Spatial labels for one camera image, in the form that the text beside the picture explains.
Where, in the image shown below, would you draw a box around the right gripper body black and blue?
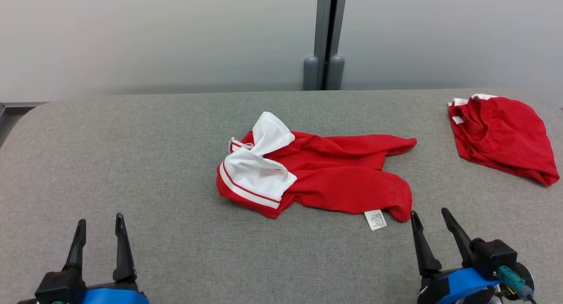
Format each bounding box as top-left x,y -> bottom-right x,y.
417,267 -> 502,304

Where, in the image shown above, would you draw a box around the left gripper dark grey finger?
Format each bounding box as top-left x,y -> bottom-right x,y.
112,213 -> 138,282
63,219 -> 87,272

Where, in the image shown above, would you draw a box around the left gripper body black and blue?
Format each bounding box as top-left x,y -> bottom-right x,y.
18,269 -> 150,304

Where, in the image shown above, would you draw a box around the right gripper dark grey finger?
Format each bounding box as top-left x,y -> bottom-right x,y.
441,207 -> 476,268
410,210 -> 443,278

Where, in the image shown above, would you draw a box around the red shirt with white sleeves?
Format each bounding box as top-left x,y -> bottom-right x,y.
216,111 -> 417,231

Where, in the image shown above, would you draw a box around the red shorts with white stripes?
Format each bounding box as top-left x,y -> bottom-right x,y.
447,94 -> 560,187

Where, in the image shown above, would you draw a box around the teal right camera connector plug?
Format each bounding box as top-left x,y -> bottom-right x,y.
497,266 -> 535,300

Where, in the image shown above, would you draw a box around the grey cylinder post cap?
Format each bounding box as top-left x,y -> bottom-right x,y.
303,55 -> 319,91
328,55 -> 345,91

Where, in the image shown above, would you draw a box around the grey door frame post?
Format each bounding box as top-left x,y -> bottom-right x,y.
313,0 -> 348,91

